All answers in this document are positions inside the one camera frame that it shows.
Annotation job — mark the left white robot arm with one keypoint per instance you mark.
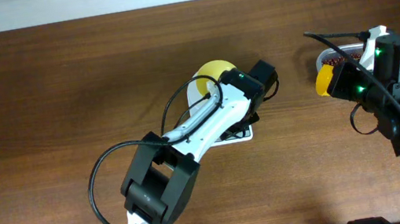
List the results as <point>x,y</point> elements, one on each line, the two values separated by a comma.
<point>162,174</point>

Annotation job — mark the yellow measuring scoop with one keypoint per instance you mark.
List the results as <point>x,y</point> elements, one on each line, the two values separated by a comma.
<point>324,77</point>

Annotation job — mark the clear plastic container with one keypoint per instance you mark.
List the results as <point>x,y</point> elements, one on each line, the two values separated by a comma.
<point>326,54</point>

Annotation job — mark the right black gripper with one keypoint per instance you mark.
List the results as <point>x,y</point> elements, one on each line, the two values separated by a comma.
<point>335,86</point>

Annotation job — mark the red beans in container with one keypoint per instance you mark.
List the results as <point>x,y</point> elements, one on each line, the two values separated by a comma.
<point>334,61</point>

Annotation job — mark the yellow plastic bowl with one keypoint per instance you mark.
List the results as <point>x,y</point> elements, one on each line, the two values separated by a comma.
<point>214,69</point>

